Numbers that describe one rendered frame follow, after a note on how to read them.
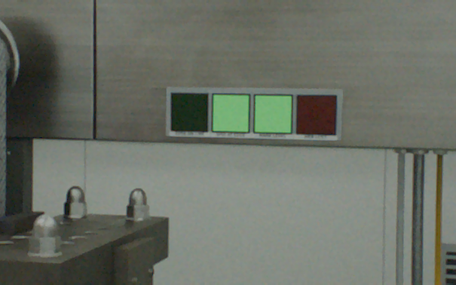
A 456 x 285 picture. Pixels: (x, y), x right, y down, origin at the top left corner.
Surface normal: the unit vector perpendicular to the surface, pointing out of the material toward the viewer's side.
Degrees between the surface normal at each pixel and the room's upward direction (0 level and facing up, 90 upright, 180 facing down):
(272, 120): 90
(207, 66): 90
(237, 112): 90
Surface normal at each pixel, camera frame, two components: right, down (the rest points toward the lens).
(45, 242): 0.28, 0.06
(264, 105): -0.24, 0.05
